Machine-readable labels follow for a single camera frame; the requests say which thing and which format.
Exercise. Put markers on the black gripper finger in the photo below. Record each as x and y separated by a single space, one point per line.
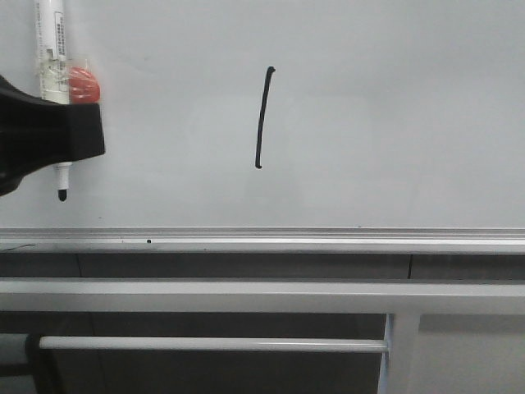
37 133

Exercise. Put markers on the white whiteboard marker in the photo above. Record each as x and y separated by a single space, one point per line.
51 51

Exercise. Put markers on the red round magnet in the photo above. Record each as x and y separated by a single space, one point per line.
82 82

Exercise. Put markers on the white whiteboard with aluminium tray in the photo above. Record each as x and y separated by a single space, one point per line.
292 126

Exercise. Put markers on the white horizontal rod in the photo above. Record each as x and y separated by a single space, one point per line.
214 343

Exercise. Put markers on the white stand crossbar frame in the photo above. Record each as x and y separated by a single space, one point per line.
403 303

